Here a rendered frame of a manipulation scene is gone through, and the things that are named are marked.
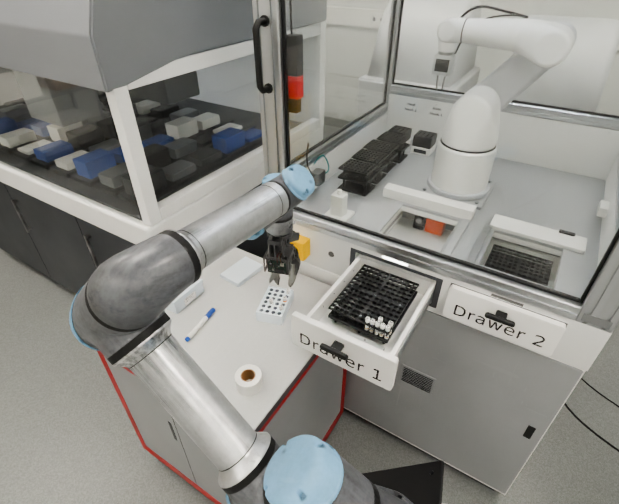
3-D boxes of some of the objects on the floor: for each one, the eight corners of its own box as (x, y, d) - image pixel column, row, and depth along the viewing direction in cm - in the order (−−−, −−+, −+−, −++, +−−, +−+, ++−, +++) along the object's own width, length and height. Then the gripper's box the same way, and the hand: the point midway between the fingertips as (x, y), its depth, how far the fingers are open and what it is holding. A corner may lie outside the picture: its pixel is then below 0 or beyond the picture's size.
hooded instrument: (192, 388, 194) (48, -110, 87) (-9, 261, 273) (-214, -83, 166) (322, 257, 276) (329, -84, 169) (138, 188, 355) (63, -74, 248)
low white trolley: (266, 556, 141) (245, 441, 95) (144, 460, 167) (82, 334, 122) (345, 422, 180) (357, 296, 134) (237, 361, 207) (216, 239, 161)
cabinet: (504, 507, 153) (592, 374, 105) (279, 382, 197) (269, 248, 149) (541, 340, 218) (606, 210, 169) (366, 274, 261) (378, 156, 213)
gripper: (253, 237, 107) (260, 296, 120) (294, 243, 105) (296, 303, 118) (264, 220, 114) (269, 278, 127) (302, 225, 112) (303, 283, 125)
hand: (284, 280), depth 124 cm, fingers open, 3 cm apart
